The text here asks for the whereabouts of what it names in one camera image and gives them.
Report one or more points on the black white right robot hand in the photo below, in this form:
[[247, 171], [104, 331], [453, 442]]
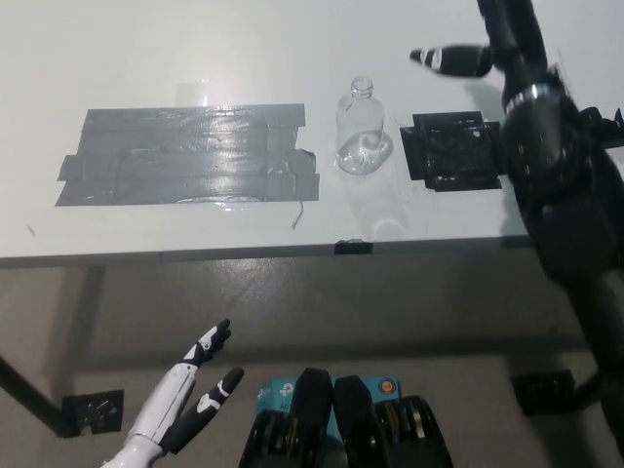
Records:
[[517, 44]]

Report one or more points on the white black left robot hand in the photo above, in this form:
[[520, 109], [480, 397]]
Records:
[[168, 400]]

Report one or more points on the black desk leg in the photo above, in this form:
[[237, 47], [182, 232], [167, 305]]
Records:
[[587, 392], [29, 392]]

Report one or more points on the black left robot body block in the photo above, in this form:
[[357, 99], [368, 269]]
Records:
[[312, 400]]

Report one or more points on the black robot body block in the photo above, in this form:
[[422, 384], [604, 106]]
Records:
[[353, 409], [312, 400]]

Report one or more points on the clear plastic spray bottle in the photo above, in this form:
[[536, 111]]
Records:
[[361, 136]]

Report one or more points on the black right robot body block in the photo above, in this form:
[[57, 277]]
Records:
[[353, 409]]

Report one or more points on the teal cardboard box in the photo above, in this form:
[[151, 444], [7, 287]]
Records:
[[274, 392]]

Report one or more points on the black tape square patch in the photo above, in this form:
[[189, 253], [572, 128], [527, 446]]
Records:
[[453, 153]]

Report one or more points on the grey duct tape patch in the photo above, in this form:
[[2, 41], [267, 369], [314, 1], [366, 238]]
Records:
[[190, 153]]

